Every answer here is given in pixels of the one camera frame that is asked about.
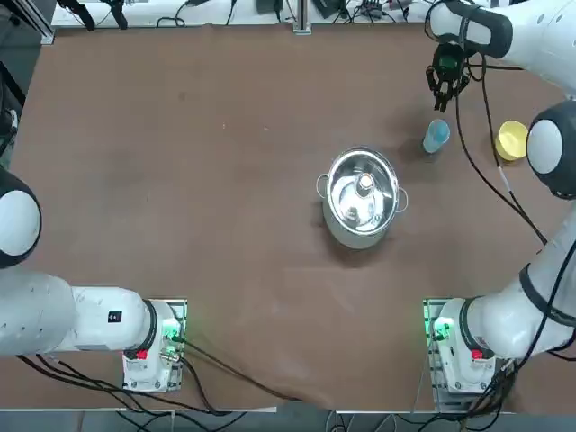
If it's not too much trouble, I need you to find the black left base cable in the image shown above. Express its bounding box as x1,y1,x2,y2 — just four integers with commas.
178,337,303,402

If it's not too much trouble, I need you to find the glass pot lid with knob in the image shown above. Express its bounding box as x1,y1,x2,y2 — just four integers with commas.
327,150,400,235

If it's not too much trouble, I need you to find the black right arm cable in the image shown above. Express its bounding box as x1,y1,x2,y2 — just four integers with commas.
454,76,549,247

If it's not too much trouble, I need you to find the stainless steel pot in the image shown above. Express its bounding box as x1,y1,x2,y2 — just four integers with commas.
316,147,410,250

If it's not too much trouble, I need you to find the aluminium camera post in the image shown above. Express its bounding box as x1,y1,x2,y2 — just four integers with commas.
292,0,312,35

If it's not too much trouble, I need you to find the black stand leg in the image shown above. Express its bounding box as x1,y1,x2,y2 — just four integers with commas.
103,0,130,30
57,0,96,32

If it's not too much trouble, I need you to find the yellow plastic bowl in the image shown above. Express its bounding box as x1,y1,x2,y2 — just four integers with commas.
494,120,531,162

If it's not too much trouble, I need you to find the aluminium frame rail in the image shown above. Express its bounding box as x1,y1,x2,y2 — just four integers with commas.
22,0,56,46

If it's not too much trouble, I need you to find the black electronic device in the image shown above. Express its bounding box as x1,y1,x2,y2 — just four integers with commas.
312,0,348,20

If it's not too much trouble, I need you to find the blue plastic cup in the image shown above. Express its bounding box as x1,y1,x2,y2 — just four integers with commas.
421,119,451,155

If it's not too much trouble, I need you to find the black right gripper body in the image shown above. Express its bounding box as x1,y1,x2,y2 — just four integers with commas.
431,41,468,82

